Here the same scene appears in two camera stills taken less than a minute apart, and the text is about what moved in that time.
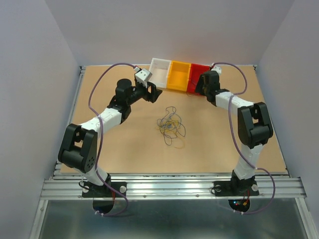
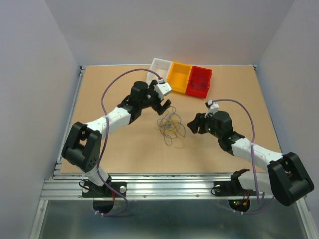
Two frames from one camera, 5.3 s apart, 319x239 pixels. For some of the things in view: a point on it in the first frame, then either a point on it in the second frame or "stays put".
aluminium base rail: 68,186 stays put
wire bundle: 170,125 stays put
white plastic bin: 160,69 stays put
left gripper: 152,96 to 157,107
